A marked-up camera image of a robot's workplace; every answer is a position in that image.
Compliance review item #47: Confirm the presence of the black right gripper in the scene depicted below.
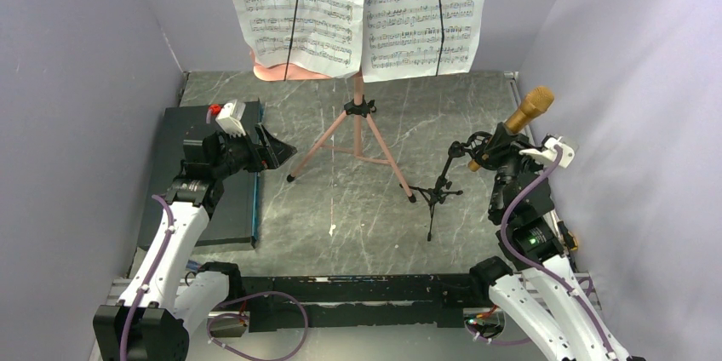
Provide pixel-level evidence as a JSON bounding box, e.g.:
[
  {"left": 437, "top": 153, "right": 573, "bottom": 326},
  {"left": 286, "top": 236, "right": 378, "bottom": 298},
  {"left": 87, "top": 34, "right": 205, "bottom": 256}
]
[{"left": 484, "top": 123, "right": 547, "bottom": 216}]

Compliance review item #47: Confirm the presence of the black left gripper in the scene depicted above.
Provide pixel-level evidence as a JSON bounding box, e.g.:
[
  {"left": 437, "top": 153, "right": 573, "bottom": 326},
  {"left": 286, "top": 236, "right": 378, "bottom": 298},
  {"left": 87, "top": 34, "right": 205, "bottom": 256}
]
[{"left": 211, "top": 123, "right": 296, "bottom": 179}]

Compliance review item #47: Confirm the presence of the black microphone tripod stand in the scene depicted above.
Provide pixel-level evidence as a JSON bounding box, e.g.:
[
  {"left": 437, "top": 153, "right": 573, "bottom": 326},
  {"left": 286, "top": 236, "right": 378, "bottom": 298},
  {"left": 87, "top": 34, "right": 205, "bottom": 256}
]
[{"left": 410, "top": 131, "right": 492, "bottom": 242}]

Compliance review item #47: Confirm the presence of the gold microphone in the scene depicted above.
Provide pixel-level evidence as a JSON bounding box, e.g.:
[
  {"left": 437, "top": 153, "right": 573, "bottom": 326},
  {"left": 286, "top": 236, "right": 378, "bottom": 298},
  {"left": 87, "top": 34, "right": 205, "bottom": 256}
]
[{"left": 467, "top": 86, "right": 555, "bottom": 172}]

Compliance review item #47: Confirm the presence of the pink perforated music stand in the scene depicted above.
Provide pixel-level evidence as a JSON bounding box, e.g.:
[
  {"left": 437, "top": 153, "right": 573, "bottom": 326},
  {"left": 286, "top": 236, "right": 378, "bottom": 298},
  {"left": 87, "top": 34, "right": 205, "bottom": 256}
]
[{"left": 215, "top": 0, "right": 419, "bottom": 203}]

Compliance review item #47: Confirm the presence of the sheet music page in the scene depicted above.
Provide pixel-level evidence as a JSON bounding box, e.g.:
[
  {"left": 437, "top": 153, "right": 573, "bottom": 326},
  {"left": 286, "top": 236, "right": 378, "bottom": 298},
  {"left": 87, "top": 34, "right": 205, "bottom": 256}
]
[
  {"left": 232, "top": 0, "right": 364, "bottom": 82},
  {"left": 361, "top": 0, "right": 485, "bottom": 83}
]

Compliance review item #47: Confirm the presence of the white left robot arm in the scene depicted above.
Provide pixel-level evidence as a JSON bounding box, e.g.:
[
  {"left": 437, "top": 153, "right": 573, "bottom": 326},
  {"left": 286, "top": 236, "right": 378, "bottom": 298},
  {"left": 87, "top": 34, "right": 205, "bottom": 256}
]
[{"left": 93, "top": 123, "right": 297, "bottom": 360}]

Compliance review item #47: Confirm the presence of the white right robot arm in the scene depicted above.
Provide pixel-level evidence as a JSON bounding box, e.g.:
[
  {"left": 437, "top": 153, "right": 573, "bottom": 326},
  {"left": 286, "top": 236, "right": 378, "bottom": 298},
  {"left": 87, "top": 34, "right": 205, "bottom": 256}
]
[{"left": 468, "top": 123, "right": 635, "bottom": 360}]

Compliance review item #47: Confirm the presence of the black folder book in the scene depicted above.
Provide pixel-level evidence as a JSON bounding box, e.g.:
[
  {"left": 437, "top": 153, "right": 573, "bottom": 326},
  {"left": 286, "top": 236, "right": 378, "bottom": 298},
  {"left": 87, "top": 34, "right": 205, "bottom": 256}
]
[{"left": 137, "top": 101, "right": 264, "bottom": 249}]

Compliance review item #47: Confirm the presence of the yellow black tool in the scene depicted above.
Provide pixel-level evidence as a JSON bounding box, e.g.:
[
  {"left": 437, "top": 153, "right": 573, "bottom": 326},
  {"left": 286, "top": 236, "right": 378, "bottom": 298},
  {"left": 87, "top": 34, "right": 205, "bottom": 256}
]
[{"left": 557, "top": 221, "right": 579, "bottom": 252}]

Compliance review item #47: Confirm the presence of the blue pen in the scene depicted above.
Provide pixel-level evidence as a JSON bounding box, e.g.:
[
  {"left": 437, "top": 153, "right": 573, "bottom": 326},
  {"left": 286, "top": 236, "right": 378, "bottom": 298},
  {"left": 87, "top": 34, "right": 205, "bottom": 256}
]
[{"left": 185, "top": 260, "right": 201, "bottom": 272}]

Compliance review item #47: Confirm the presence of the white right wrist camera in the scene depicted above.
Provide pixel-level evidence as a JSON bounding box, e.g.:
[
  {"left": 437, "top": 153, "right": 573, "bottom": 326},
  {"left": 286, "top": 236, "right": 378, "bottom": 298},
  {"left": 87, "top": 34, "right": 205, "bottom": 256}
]
[{"left": 519, "top": 135, "right": 579, "bottom": 169}]

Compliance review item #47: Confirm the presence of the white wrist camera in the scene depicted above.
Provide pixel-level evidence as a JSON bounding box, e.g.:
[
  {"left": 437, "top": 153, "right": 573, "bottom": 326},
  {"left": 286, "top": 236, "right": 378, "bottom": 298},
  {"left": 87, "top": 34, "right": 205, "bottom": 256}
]
[
  {"left": 519, "top": 135, "right": 579, "bottom": 169},
  {"left": 205, "top": 100, "right": 247, "bottom": 137}
]

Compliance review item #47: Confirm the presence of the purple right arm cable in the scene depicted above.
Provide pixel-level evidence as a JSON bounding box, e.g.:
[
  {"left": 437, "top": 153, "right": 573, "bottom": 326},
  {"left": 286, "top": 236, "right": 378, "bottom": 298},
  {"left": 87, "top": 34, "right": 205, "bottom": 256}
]
[{"left": 465, "top": 144, "right": 619, "bottom": 361}]

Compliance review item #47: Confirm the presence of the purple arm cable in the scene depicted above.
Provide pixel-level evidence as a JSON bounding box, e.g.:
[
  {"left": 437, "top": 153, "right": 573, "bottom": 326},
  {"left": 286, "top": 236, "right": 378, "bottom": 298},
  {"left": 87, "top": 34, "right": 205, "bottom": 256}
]
[
  {"left": 118, "top": 110, "right": 309, "bottom": 361},
  {"left": 465, "top": 144, "right": 619, "bottom": 361}
]

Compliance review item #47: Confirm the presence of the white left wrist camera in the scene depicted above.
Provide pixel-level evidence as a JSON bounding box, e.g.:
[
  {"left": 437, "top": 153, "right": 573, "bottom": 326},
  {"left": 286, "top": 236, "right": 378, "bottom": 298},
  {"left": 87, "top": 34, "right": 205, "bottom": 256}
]
[{"left": 205, "top": 100, "right": 247, "bottom": 137}]

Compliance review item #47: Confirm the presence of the aluminium table edge rail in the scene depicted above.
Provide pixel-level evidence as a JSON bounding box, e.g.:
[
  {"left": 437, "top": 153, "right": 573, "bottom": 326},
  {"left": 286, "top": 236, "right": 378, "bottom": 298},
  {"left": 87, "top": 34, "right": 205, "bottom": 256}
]
[{"left": 504, "top": 72, "right": 530, "bottom": 133}]

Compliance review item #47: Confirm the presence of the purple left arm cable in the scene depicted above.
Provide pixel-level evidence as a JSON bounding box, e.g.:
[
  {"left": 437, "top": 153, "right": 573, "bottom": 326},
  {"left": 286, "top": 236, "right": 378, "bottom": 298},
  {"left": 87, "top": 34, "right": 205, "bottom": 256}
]
[{"left": 118, "top": 110, "right": 309, "bottom": 361}]

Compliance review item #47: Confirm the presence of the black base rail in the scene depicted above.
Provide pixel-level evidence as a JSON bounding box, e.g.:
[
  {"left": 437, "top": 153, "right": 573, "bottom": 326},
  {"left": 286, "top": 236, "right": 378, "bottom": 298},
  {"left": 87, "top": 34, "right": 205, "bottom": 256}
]
[{"left": 211, "top": 273, "right": 492, "bottom": 332}]

